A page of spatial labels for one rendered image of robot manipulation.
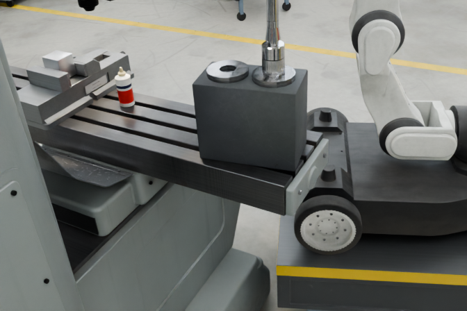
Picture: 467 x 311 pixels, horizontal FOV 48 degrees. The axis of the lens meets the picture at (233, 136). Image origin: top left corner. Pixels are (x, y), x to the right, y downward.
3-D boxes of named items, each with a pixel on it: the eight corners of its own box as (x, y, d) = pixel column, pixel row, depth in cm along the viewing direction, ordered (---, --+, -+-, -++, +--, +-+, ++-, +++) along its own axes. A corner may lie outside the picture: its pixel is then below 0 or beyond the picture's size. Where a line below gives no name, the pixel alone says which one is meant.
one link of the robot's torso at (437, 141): (440, 130, 175) (446, 96, 169) (454, 165, 159) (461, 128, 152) (377, 130, 178) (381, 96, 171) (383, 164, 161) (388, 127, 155)
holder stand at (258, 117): (217, 131, 128) (210, 55, 117) (306, 142, 121) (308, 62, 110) (199, 158, 118) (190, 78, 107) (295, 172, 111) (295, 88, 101)
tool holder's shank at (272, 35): (282, 46, 103) (282, -11, 97) (266, 47, 103) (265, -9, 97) (279, 39, 106) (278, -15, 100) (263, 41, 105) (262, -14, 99)
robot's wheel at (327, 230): (358, 245, 162) (363, 194, 152) (360, 257, 158) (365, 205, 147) (294, 242, 165) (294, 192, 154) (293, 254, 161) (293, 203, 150)
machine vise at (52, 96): (99, 67, 164) (92, 35, 158) (135, 76, 157) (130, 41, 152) (8, 118, 139) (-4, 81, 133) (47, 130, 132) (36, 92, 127)
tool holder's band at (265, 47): (287, 51, 103) (287, 46, 102) (263, 54, 102) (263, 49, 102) (281, 42, 107) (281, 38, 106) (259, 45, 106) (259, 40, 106)
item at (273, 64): (287, 76, 106) (287, 51, 103) (264, 78, 105) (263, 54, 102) (282, 66, 110) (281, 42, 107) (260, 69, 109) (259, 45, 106)
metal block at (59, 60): (61, 70, 145) (56, 49, 142) (76, 73, 142) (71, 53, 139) (46, 77, 142) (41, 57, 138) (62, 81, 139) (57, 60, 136)
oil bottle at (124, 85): (126, 99, 145) (119, 62, 139) (137, 102, 143) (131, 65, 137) (117, 105, 142) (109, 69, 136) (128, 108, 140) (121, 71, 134)
